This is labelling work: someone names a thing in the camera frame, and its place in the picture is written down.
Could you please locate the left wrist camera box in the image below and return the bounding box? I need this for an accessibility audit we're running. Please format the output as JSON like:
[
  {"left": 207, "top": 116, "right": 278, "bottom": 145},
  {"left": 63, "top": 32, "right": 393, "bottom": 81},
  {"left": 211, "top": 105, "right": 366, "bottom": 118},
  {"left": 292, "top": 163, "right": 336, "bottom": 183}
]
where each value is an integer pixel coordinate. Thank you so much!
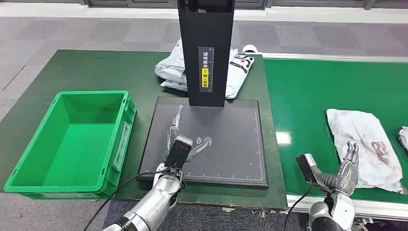
[{"left": 164, "top": 135, "right": 194, "bottom": 170}]

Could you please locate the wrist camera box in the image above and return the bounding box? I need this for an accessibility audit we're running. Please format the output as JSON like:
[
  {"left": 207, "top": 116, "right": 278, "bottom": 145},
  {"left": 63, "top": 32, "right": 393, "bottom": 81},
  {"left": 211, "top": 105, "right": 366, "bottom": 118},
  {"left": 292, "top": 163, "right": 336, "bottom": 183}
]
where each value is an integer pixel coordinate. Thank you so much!
[
  {"left": 164, "top": 135, "right": 194, "bottom": 170},
  {"left": 295, "top": 154, "right": 319, "bottom": 184}
]

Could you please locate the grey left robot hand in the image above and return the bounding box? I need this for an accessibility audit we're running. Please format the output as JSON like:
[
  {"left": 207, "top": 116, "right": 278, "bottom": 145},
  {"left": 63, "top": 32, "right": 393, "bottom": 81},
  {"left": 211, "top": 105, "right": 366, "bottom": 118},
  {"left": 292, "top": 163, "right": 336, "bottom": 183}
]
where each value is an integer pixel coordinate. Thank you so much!
[{"left": 165, "top": 103, "right": 213, "bottom": 164}]

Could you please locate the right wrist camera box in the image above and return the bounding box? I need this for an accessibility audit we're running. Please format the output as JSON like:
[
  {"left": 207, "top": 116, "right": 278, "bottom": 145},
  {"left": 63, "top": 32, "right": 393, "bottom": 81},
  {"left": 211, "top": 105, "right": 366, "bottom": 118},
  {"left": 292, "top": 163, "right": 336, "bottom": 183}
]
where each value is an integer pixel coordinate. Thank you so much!
[{"left": 295, "top": 154, "right": 319, "bottom": 184}]

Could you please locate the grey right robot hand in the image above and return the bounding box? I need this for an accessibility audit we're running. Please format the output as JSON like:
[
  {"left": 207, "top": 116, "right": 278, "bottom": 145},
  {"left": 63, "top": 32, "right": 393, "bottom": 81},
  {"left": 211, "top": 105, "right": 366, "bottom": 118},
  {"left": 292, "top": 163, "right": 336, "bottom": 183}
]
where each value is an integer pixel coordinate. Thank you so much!
[{"left": 319, "top": 141, "right": 360, "bottom": 197}]

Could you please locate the black yellow label sticker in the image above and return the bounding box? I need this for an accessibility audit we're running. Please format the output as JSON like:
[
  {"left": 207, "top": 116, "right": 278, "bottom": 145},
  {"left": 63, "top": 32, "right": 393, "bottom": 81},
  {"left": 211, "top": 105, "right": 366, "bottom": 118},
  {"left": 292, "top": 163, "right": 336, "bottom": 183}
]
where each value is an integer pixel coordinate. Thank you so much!
[{"left": 198, "top": 46, "right": 215, "bottom": 93}]

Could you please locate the white conveyor roller end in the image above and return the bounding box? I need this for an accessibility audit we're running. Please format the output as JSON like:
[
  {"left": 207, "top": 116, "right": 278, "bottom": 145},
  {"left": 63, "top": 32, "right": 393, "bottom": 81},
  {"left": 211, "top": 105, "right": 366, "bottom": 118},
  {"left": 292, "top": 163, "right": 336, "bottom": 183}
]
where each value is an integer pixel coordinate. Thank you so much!
[{"left": 242, "top": 44, "right": 260, "bottom": 55}]

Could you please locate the green conveyor belt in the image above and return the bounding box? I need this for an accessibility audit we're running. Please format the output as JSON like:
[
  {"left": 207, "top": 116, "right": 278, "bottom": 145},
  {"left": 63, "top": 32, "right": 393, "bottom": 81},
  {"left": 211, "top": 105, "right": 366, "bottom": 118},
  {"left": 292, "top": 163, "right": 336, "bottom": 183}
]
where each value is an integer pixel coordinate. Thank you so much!
[{"left": 263, "top": 58, "right": 408, "bottom": 205}]

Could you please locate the green plastic crate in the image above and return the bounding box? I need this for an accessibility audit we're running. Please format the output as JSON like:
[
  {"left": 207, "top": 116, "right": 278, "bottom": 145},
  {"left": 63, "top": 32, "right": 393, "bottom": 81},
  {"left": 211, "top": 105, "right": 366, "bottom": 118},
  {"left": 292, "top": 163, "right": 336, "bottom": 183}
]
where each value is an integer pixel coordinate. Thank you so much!
[{"left": 3, "top": 90, "right": 137, "bottom": 201}]

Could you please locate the white parcel red dot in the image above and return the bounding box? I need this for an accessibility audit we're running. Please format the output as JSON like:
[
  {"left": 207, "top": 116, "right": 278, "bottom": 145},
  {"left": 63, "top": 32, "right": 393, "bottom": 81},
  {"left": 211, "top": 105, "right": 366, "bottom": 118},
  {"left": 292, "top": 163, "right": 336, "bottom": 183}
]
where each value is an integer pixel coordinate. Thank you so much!
[{"left": 397, "top": 126, "right": 408, "bottom": 151}]

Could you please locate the white parcel red print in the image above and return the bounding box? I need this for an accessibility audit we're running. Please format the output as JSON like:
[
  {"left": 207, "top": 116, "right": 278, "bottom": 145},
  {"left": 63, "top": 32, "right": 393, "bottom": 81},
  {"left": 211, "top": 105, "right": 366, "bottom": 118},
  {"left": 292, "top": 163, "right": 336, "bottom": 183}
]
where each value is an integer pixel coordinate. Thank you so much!
[{"left": 325, "top": 108, "right": 407, "bottom": 194}]

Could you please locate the aluminium conveyor frame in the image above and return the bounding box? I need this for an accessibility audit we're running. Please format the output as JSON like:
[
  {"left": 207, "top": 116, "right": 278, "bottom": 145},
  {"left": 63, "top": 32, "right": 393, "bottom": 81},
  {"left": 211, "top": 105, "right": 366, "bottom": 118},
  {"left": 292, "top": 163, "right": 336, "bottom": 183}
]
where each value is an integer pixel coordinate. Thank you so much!
[{"left": 259, "top": 52, "right": 408, "bottom": 224}]

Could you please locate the flat white parcel bag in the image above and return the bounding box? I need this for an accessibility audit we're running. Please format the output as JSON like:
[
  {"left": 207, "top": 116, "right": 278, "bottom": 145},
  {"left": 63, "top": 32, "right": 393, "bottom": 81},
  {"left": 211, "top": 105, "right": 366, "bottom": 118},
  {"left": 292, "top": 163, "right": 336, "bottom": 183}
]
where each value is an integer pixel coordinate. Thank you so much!
[{"left": 160, "top": 79, "right": 189, "bottom": 92}]

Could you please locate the white parcel black print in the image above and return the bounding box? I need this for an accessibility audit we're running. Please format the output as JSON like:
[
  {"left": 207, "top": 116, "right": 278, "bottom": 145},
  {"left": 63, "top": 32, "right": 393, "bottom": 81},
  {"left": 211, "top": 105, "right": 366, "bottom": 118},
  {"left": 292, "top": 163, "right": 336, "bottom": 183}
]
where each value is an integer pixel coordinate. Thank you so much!
[{"left": 224, "top": 48, "right": 255, "bottom": 100}]

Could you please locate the black inbound scanner machine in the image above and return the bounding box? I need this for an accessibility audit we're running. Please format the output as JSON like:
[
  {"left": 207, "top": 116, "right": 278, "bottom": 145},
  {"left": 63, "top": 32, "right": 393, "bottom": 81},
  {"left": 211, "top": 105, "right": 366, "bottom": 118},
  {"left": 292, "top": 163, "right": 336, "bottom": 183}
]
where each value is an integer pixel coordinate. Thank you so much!
[{"left": 137, "top": 0, "right": 269, "bottom": 189}]

